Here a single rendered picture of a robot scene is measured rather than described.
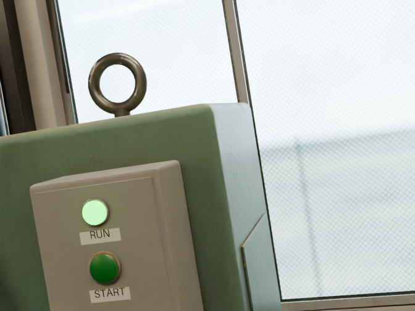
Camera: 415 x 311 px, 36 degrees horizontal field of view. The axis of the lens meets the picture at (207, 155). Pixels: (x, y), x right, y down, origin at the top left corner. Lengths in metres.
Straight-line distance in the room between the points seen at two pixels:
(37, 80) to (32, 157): 1.70
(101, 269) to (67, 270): 0.03
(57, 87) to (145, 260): 1.82
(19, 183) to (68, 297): 0.12
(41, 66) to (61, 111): 0.17
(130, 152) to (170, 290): 0.12
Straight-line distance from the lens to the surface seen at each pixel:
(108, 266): 0.45
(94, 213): 0.44
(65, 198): 0.46
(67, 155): 0.52
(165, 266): 0.44
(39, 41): 2.23
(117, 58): 0.62
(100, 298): 0.46
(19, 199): 0.55
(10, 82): 2.19
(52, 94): 2.21
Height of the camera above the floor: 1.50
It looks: 3 degrees down
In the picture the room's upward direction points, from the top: 9 degrees counter-clockwise
